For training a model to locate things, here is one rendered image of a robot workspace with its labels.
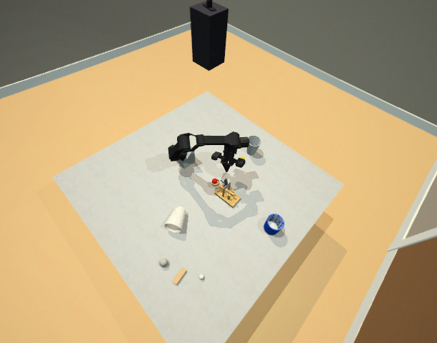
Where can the blue cup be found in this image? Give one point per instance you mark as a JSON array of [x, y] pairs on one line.
[[273, 224]]

